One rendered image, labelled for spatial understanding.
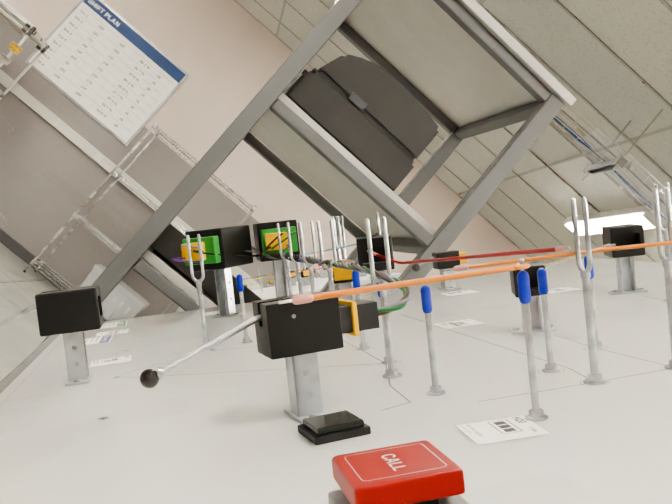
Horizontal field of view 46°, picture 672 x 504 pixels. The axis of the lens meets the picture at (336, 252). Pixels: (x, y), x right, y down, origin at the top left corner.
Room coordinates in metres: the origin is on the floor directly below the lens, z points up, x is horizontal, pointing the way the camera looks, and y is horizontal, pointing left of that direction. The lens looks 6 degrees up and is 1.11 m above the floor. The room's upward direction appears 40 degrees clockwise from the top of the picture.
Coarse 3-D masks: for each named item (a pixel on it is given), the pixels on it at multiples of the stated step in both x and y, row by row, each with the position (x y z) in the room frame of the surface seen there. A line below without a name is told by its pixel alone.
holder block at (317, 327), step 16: (256, 304) 0.60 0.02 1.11; (272, 304) 0.58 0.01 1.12; (288, 304) 0.58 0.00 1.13; (304, 304) 0.58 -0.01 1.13; (320, 304) 0.59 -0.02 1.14; (336, 304) 0.59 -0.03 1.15; (272, 320) 0.58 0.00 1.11; (288, 320) 0.58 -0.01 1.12; (304, 320) 0.58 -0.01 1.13; (320, 320) 0.59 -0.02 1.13; (336, 320) 0.59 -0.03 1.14; (256, 336) 0.62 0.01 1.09; (272, 336) 0.58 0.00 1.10; (288, 336) 0.58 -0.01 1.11; (304, 336) 0.58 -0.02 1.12; (320, 336) 0.59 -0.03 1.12; (336, 336) 0.59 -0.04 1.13; (272, 352) 0.58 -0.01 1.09; (288, 352) 0.58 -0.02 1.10; (304, 352) 0.59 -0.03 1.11
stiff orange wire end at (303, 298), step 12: (516, 264) 0.52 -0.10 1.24; (528, 264) 0.51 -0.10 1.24; (432, 276) 0.50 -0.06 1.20; (444, 276) 0.50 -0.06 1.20; (456, 276) 0.50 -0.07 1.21; (468, 276) 0.50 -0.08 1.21; (360, 288) 0.48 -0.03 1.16; (372, 288) 0.48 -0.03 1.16; (384, 288) 0.49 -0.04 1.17; (288, 300) 0.47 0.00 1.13; (300, 300) 0.47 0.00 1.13; (312, 300) 0.47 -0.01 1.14
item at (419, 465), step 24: (336, 456) 0.39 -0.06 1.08; (360, 456) 0.39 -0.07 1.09; (384, 456) 0.38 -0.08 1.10; (408, 456) 0.38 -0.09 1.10; (432, 456) 0.37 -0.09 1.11; (336, 480) 0.39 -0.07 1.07; (360, 480) 0.35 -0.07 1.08; (384, 480) 0.35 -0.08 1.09; (408, 480) 0.35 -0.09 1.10; (432, 480) 0.35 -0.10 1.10; (456, 480) 0.35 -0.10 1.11
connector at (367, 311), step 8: (360, 304) 0.60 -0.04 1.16; (368, 304) 0.60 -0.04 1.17; (376, 304) 0.61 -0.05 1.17; (344, 312) 0.60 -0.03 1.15; (360, 312) 0.60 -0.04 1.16; (368, 312) 0.60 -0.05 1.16; (376, 312) 0.61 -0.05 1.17; (344, 320) 0.60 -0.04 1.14; (360, 320) 0.60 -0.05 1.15; (368, 320) 0.60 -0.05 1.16; (376, 320) 0.61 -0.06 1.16; (344, 328) 0.60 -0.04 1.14; (352, 328) 0.60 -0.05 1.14; (360, 328) 0.60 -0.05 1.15; (368, 328) 0.60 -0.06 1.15
